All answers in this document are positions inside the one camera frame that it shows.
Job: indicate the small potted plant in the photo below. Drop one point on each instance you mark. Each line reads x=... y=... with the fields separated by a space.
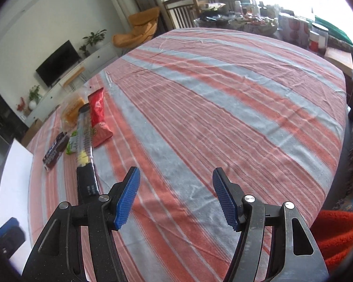
x=84 y=51

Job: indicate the red snack packet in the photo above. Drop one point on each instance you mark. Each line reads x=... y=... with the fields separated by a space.
x=100 y=120

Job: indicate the plant in white vase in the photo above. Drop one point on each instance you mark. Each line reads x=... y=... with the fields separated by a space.
x=33 y=98

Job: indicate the pile of kitchen clutter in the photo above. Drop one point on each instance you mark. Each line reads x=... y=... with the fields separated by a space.
x=241 y=20

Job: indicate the white TV cabinet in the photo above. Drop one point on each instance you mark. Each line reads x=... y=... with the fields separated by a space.
x=97 y=60

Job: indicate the orange armchair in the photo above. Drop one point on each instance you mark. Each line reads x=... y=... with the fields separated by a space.
x=138 y=29

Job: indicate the black display cabinet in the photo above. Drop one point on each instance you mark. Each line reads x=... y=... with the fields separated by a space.
x=3 y=114

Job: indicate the red flower arrangement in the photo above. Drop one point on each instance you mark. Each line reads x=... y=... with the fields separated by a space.
x=22 y=105

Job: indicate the red white tin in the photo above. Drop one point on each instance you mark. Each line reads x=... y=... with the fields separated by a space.
x=317 y=41

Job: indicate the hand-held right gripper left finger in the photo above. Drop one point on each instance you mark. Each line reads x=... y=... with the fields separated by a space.
x=126 y=199

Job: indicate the bagged sliced bread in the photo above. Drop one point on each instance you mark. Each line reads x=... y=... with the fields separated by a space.
x=72 y=110

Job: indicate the dark purple cookie packet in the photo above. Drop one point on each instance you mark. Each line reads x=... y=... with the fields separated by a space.
x=63 y=141

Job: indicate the black television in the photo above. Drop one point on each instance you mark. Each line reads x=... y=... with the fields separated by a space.
x=57 y=63

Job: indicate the red fleece clothing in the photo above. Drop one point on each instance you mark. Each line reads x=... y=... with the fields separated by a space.
x=341 y=235

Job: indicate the wooden stool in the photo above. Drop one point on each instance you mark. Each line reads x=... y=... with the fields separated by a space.
x=73 y=75

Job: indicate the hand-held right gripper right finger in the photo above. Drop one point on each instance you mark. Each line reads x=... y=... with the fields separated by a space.
x=226 y=199

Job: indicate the white cardboard box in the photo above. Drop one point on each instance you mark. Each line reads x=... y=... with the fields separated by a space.
x=14 y=182

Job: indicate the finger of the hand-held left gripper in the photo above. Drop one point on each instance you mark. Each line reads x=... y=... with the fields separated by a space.
x=10 y=235

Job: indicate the red patterned canister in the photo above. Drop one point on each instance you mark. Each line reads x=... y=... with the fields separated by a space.
x=294 y=30

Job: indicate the white standing air conditioner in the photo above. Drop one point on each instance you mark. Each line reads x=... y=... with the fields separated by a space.
x=119 y=3

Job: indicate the light green snack packet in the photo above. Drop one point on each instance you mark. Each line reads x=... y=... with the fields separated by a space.
x=72 y=145

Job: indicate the large potted plant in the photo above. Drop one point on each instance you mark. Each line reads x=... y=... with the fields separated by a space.
x=94 y=39

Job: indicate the brown cardboard box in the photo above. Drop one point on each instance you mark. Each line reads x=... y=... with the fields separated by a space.
x=32 y=132

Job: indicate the black long cracker packet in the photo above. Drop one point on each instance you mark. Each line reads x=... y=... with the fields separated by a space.
x=86 y=152

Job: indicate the black cookie packet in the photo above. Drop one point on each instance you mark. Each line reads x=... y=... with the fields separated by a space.
x=53 y=157

